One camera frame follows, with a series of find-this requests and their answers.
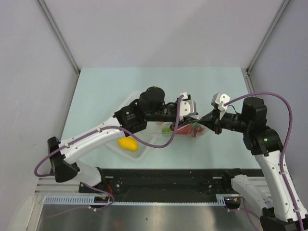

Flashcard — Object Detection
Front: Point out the right aluminium frame post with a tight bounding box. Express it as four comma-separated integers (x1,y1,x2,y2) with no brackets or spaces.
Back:
245,0,292,73

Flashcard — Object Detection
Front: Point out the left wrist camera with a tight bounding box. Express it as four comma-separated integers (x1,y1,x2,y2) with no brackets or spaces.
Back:
179,92,198,117

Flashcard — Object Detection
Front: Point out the left aluminium frame post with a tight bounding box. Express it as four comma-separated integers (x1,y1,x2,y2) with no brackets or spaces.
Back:
36,0,80,74

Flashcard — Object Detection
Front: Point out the red toy apple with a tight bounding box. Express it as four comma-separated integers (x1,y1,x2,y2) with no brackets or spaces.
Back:
177,123,204,138

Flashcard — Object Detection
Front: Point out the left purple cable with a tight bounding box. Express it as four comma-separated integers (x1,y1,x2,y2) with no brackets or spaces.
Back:
33,94,185,178

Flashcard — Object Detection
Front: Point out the aluminium frame post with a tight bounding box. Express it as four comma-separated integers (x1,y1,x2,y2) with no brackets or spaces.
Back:
245,0,292,73
36,0,80,74

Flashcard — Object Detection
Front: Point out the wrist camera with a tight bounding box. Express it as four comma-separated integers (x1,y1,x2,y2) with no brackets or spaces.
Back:
179,92,198,117
211,92,231,112

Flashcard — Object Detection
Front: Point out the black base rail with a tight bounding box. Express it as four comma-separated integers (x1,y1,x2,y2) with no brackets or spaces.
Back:
77,168,263,204

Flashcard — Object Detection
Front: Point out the clear zip top bag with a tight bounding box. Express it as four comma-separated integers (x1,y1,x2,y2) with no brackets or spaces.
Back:
150,116,209,138

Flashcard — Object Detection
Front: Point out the white plastic basket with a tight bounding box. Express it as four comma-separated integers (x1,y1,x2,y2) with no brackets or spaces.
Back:
106,91,171,161

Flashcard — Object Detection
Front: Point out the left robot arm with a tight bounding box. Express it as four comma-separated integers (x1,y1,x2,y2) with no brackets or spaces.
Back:
48,87,197,193

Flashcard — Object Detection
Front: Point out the white slotted cable duct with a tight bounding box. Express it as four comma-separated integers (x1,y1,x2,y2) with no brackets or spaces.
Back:
43,195,226,206

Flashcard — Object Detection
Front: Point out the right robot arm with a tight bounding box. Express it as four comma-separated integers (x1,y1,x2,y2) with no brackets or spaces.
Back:
199,93,308,231

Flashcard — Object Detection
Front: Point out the yellow toy mango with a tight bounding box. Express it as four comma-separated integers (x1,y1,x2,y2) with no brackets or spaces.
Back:
117,137,139,152

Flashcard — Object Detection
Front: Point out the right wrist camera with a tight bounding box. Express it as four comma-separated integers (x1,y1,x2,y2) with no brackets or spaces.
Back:
211,92,231,112

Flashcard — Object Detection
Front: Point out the light green toy cucumber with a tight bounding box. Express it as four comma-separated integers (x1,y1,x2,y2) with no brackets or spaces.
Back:
161,127,173,134

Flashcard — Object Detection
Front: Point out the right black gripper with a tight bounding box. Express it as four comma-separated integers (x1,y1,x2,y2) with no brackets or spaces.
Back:
198,106,251,135

